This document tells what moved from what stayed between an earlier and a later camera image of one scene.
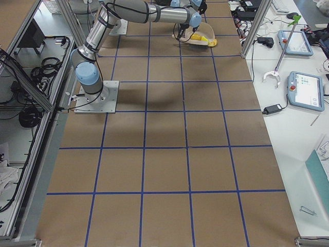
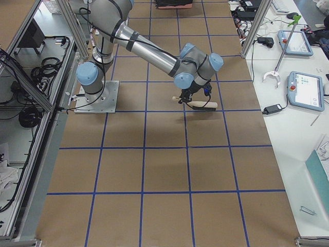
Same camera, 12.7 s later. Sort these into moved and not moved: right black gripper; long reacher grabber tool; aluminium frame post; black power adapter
Moved: right black gripper
Not moved: aluminium frame post; long reacher grabber tool; black power adapter
